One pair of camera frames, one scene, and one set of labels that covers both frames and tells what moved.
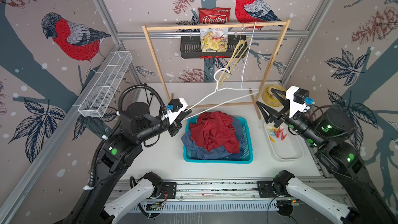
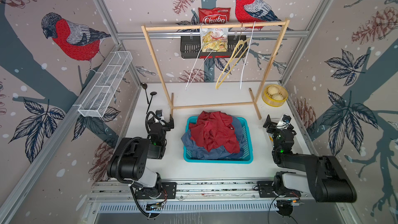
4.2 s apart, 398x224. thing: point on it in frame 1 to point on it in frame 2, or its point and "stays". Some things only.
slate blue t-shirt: [198, 151] stays
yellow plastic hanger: [243, 44] stays
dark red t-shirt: [214, 129] stays
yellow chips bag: [214, 40] stays
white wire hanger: [248, 56] stays
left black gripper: [174, 127] to [169, 125]
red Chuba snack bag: [217, 15] stays
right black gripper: [284, 116] to [272, 126]
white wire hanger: [218, 88] to [201, 28]
